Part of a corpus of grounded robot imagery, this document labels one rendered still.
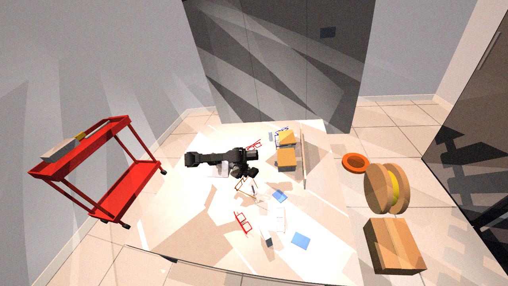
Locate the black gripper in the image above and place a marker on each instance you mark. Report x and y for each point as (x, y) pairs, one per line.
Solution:
(251, 172)

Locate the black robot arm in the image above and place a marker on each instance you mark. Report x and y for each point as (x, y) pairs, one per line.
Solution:
(193, 159)

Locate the light blue flat rectangular panel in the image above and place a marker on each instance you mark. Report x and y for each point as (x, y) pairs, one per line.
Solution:
(279, 195)
(300, 240)

